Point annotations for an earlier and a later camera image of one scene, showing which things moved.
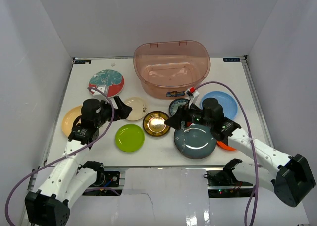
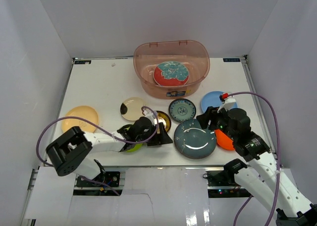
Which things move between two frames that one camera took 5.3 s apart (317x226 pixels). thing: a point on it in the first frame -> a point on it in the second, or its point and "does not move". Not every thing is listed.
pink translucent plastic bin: [167, 70] does not move
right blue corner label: [231, 60] does not move
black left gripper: [116, 109] -> [159, 138]
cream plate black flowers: [139, 108] does not move
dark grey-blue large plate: [195, 142] does not move
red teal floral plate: [111, 82] -> [171, 74]
